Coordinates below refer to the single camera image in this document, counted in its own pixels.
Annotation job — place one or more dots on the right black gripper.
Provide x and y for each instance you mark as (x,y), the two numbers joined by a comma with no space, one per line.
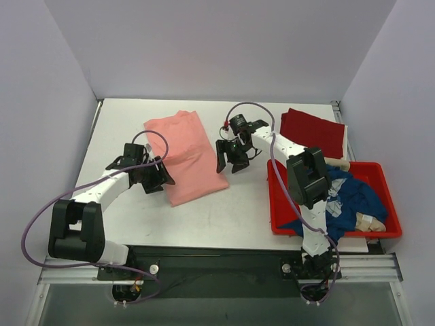
(232,159)

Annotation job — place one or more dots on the folded dark red t shirt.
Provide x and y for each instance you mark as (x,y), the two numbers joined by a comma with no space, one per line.
(310,131)

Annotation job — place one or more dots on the blue printed t shirt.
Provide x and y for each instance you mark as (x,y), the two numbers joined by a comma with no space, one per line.
(353,200)

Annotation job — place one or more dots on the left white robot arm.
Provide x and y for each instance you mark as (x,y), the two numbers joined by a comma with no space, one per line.
(77,231)

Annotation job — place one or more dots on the beige t shirt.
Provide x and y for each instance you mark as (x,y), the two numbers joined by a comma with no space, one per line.
(368,224)

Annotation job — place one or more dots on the aluminium frame rail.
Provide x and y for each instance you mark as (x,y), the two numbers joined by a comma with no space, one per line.
(353,269)

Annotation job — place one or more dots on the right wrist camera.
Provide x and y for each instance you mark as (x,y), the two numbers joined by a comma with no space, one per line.
(237,124)

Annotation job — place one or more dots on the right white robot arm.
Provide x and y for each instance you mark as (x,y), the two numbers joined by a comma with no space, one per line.
(301,172)

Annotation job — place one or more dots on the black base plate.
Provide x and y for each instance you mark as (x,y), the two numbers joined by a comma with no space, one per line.
(143,260)

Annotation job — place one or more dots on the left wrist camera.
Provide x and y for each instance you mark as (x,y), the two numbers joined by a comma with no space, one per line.
(135,153)

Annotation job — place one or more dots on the pink t shirt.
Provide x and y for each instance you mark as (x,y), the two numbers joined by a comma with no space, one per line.
(191,161)

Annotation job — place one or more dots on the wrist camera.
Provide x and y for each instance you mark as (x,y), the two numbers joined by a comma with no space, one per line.
(237,124)
(135,153)

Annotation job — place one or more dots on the red plastic bin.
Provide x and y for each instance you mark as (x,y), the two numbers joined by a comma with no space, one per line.
(363,189)

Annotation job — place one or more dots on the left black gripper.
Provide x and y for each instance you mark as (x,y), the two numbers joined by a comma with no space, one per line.
(153,178)

